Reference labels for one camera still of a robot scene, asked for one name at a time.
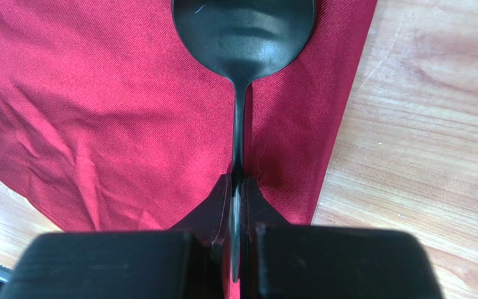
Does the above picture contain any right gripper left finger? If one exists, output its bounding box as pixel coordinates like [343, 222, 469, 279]
[1, 174, 231, 298]

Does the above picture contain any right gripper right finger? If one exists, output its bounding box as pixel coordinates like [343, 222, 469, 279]
[241, 178, 443, 298]

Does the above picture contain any dark red cloth napkin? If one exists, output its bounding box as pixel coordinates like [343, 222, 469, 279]
[0, 1, 377, 232]

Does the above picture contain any black spoon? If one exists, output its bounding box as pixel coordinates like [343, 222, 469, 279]
[172, 1, 316, 283]

